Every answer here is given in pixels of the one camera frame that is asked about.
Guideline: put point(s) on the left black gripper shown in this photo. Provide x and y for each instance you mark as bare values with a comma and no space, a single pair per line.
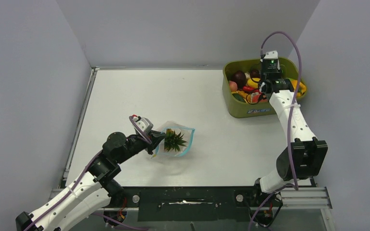
154,137

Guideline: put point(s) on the toy pineapple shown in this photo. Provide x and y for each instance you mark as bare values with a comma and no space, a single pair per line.
173,141

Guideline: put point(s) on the clear zip top bag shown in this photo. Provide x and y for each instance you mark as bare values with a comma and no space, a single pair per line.
188,137

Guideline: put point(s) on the dark red toy apple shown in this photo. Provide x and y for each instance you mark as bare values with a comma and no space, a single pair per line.
239,78

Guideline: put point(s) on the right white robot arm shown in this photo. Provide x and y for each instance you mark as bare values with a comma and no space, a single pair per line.
305,153

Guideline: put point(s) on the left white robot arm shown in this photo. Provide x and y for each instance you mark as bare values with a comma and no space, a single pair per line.
93,189

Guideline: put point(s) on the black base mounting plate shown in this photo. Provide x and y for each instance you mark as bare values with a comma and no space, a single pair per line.
191,203

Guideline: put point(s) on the olive green plastic bin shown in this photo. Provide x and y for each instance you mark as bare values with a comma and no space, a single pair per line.
240,104

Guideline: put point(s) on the small pink toy peach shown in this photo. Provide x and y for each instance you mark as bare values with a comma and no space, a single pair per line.
233,86

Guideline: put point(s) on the red toy chili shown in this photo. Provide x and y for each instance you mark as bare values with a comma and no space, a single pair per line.
249,90

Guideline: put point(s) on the yellow toy mango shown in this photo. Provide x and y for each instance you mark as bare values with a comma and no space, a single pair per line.
253,83

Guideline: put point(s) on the yellow toy bell pepper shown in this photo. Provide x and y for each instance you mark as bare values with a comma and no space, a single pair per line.
301,89

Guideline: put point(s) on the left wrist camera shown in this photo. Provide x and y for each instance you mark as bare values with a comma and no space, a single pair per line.
141,124

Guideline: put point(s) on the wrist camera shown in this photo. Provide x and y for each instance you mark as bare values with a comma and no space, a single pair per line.
141,124
270,55

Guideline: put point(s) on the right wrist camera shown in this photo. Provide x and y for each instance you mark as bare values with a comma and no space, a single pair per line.
270,55

